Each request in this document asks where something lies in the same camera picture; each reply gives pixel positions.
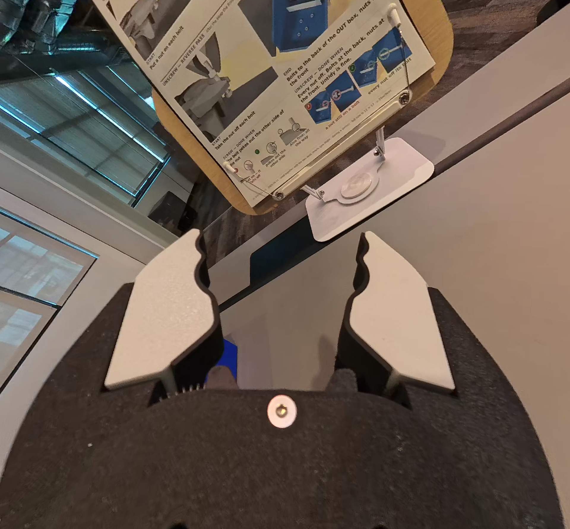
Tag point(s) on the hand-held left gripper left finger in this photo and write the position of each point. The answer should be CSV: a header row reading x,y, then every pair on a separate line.
x,y
164,315

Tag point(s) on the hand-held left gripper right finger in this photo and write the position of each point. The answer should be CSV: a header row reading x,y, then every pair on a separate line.
x,y
396,315

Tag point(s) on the blue plastic bin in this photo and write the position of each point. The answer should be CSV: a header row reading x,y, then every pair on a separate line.
x,y
229,357

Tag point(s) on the white framed glass panel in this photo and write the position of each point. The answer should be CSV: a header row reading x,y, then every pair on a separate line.
x,y
40,270

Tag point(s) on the glass window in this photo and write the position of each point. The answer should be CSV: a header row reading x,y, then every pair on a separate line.
x,y
89,137

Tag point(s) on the printed instruction sheet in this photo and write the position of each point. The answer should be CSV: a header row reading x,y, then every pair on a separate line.
x,y
249,92

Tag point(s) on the wooden book stand board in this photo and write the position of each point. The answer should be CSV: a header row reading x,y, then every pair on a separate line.
x,y
427,3

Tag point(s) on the silver ceiling duct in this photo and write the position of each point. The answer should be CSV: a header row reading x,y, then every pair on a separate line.
x,y
40,3

